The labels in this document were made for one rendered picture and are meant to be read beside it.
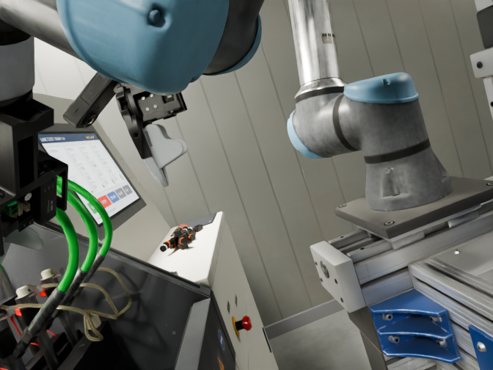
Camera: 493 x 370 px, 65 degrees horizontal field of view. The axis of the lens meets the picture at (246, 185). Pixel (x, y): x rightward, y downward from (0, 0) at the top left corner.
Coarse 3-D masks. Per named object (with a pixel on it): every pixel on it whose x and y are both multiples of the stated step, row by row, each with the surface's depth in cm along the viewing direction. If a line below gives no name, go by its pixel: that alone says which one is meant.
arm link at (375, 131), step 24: (360, 96) 66; (384, 96) 64; (408, 96) 65; (336, 120) 72; (360, 120) 68; (384, 120) 65; (408, 120) 65; (360, 144) 71; (384, 144) 66; (408, 144) 65
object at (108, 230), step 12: (60, 180) 69; (84, 192) 69; (96, 204) 70; (108, 216) 71; (108, 228) 70; (108, 240) 71; (0, 264) 72; (96, 264) 71; (0, 276) 71; (12, 288) 73
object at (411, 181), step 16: (368, 160) 70; (384, 160) 67; (400, 160) 66; (416, 160) 66; (432, 160) 67; (368, 176) 72; (384, 176) 68; (400, 176) 66; (416, 176) 65; (432, 176) 66; (448, 176) 68; (368, 192) 72; (384, 192) 68; (400, 192) 67; (416, 192) 65; (432, 192) 65; (448, 192) 66; (384, 208) 68; (400, 208) 67
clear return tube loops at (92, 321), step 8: (56, 272) 74; (112, 272) 75; (120, 280) 75; (32, 288) 67; (96, 288) 68; (128, 296) 76; (24, 304) 60; (32, 304) 60; (40, 304) 60; (112, 304) 69; (128, 304) 77; (80, 312) 60; (88, 312) 75; (96, 312) 75; (120, 312) 76; (88, 320) 61; (96, 320) 76; (88, 328) 76; (88, 336) 65
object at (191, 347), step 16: (208, 304) 77; (192, 320) 72; (208, 320) 72; (192, 336) 66; (208, 336) 68; (224, 336) 81; (192, 352) 61; (208, 352) 65; (224, 352) 76; (176, 368) 58; (192, 368) 57; (208, 368) 62; (224, 368) 72
